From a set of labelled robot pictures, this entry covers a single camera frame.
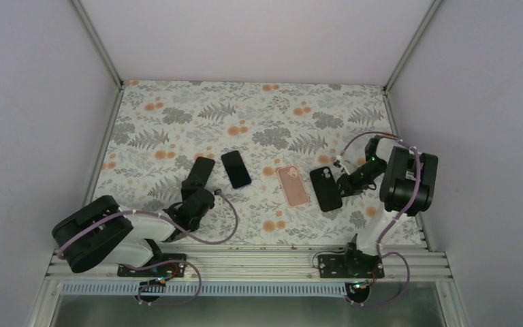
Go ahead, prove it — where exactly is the black phone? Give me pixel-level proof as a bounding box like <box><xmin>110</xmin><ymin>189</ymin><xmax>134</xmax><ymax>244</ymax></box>
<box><xmin>188</xmin><ymin>157</ymin><xmax>215</xmax><ymax>187</ymax></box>

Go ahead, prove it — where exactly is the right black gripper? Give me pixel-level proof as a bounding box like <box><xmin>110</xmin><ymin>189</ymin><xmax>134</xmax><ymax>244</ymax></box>
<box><xmin>332</xmin><ymin>158</ymin><xmax>386</xmax><ymax>200</ymax></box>

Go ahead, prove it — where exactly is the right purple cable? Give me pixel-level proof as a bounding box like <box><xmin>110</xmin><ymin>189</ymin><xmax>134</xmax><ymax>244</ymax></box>
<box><xmin>336</xmin><ymin>131</ymin><xmax>412</xmax><ymax>308</ymax></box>

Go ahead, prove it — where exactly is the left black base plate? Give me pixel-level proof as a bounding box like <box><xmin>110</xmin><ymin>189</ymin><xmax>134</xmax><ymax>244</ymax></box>
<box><xmin>117</xmin><ymin>253</ymin><xmax>187</xmax><ymax>279</ymax></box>

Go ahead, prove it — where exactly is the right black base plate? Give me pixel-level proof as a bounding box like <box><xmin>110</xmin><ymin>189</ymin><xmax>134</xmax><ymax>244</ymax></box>
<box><xmin>315</xmin><ymin>253</ymin><xmax>385</xmax><ymax>279</ymax></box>

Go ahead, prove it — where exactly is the pink phone case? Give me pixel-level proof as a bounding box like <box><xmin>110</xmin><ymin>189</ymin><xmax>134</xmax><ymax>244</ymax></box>
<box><xmin>276</xmin><ymin>166</ymin><xmax>309</xmax><ymax>207</ymax></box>

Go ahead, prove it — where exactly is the aluminium rail frame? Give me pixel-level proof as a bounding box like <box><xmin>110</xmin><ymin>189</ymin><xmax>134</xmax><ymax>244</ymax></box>
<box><xmin>45</xmin><ymin>245</ymin><xmax>453</xmax><ymax>282</ymax></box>

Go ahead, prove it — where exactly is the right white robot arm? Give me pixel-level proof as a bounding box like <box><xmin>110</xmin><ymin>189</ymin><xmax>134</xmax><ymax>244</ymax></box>
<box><xmin>334</xmin><ymin>131</ymin><xmax>439</xmax><ymax>256</ymax></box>

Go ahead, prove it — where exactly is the floral patterned table mat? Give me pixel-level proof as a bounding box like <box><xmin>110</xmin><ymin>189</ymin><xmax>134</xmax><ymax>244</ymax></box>
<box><xmin>80</xmin><ymin>80</ymin><xmax>425</xmax><ymax>248</ymax></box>

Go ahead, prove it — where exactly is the black phone case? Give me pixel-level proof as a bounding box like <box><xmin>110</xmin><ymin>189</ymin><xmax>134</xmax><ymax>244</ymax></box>
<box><xmin>310</xmin><ymin>166</ymin><xmax>343</xmax><ymax>213</ymax></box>

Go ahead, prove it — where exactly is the grey slotted cable duct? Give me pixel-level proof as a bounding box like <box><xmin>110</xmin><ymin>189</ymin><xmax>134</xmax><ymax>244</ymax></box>
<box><xmin>59</xmin><ymin>281</ymin><xmax>346</xmax><ymax>298</ymax></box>

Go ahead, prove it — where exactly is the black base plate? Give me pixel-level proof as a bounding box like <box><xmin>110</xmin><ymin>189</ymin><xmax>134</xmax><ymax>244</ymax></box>
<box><xmin>315</xmin><ymin>253</ymin><xmax>385</xmax><ymax>279</ymax></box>
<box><xmin>117</xmin><ymin>253</ymin><xmax>187</xmax><ymax>279</ymax></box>

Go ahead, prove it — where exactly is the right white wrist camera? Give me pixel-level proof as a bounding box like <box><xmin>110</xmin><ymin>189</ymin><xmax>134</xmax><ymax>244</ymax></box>
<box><xmin>333</xmin><ymin>155</ymin><xmax>350</xmax><ymax>174</ymax></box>

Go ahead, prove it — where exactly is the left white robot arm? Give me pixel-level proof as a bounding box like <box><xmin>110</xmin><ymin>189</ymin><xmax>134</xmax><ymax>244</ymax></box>
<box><xmin>52</xmin><ymin>187</ymin><xmax>215</xmax><ymax>276</ymax></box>

